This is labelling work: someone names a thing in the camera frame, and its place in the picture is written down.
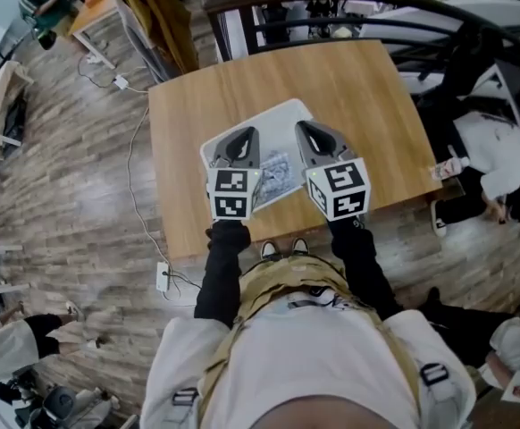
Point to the person's shoe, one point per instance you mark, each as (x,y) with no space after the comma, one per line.
(300,246)
(269,250)

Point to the chair with grey jacket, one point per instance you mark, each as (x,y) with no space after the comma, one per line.
(63,405)

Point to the white frame table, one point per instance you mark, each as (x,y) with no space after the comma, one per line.
(10,288)

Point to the blue plaid clothes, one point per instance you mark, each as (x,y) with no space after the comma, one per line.
(278,172)

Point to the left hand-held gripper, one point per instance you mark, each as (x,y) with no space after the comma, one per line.
(231,195)

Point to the person's left forearm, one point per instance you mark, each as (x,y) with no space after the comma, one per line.
(222,275)

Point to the person's right shoe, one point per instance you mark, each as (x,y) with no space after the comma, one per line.
(300,246)

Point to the person's tan vest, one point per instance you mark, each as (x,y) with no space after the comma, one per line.
(282,275)

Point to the clear water bottle red label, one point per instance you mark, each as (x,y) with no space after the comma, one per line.
(450,168)

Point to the mustard hanging cloth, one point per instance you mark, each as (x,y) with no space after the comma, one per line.
(161,20)

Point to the person's white shirt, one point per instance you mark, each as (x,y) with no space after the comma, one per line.
(313,364)

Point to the black office chair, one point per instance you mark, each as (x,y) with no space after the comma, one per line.
(461,74)

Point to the white frame dark desk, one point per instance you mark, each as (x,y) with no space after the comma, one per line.
(512,83)

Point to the person's left shoe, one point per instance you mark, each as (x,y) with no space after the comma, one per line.
(269,250)

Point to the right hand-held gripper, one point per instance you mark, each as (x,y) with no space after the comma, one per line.
(342,186)

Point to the white charger adapter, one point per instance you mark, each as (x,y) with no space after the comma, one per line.
(120,81)

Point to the light wooden desk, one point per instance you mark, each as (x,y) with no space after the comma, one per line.
(1,101)

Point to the white power strip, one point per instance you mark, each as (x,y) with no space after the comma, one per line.
(162,276)

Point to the wooden table white legs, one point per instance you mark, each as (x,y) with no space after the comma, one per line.
(94,14)

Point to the white plastic basket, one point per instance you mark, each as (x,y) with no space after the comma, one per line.
(278,119)

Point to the person's right forearm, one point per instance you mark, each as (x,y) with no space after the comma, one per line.
(363,271)

